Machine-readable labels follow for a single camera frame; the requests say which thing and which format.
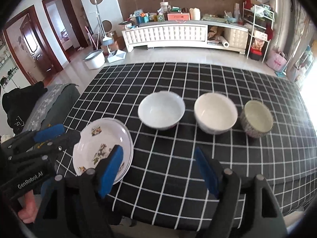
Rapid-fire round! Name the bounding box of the white plate green floral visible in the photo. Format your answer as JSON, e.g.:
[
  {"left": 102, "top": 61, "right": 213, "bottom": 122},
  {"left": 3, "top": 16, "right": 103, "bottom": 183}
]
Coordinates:
[{"left": 73, "top": 118, "right": 134, "bottom": 184}]

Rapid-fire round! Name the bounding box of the white chipped bowl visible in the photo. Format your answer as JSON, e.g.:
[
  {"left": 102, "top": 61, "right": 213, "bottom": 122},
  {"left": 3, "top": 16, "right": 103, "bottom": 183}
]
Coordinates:
[{"left": 137, "top": 91, "right": 185, "bottom": 131}]

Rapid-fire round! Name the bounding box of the left hand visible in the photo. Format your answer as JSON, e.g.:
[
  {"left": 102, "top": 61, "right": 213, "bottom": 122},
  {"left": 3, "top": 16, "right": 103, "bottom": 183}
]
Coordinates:
[{"left": 18, "top": 190, "right": 38, "bottom": 224}]

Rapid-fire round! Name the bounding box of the grey chair with cover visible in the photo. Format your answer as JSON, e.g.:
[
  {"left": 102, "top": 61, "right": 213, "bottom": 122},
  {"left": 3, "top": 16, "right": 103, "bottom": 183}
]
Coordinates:
[{"left": 22, "top": 83, "right": 80, "bottom": 132}]

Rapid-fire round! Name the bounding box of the black white checked tablecloth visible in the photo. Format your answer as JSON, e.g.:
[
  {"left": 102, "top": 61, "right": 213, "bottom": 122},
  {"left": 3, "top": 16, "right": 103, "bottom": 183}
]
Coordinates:
[{"left": 64, "top": 62, "right": 316, "bottom": 230}]

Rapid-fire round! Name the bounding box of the white plastic bin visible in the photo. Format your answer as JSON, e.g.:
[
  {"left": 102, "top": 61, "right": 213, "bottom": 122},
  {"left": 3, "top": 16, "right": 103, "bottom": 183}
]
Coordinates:
[{"left": 83, "top": 49, "right": 105, "bottom": 70}]

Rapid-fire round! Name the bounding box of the small patterned flower bowl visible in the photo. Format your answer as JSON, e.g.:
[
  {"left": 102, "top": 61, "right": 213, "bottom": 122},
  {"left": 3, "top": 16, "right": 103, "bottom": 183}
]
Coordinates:
[{"left": 240, "top": 100, "right": 273, "bottom": 139}]

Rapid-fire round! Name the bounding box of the cream bowl floral outside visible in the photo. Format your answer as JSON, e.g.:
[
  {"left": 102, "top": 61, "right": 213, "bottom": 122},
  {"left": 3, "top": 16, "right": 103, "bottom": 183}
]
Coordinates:
[{"left": 194, "top": 92, "right": 238, "bottom": 135}]

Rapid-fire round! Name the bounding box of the white dustpan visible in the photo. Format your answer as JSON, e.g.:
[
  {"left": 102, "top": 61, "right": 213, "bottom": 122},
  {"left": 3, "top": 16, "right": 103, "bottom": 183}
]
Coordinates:
[{"left": 107, "top": 49, "right": 126, "bottom": 63}]

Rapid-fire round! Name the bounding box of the pink bag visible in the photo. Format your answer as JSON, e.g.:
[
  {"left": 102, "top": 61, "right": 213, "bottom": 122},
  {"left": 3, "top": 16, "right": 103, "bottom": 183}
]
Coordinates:
[{"left": 265, "top": 51, "right": 287, "bottom": 73}]

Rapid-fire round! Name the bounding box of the white TV cabinet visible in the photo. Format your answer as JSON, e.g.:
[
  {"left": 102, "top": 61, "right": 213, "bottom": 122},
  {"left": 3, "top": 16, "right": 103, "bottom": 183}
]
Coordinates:
[{"left": 122, "top": 20, "right": 249, "bottom": 54}]

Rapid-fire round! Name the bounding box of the paper roll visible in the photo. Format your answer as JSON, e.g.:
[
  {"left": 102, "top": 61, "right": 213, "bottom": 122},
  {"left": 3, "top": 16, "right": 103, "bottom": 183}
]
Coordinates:
[{"left": 218, "top": 36, "right": 229, "bottom": 48}]

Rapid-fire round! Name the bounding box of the pink storage box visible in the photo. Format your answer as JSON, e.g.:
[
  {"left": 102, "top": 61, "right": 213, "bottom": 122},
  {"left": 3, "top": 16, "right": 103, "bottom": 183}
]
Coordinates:
[{"left": 167, "top": 13, "right": 190, "bottom": 21}]

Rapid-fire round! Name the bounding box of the white metal shelf rack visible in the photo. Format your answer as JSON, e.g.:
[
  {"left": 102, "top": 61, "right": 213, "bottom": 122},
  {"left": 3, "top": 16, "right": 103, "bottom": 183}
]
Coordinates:
[{"left": 242, "top": 0, "right": 275, "bottom": 62}]

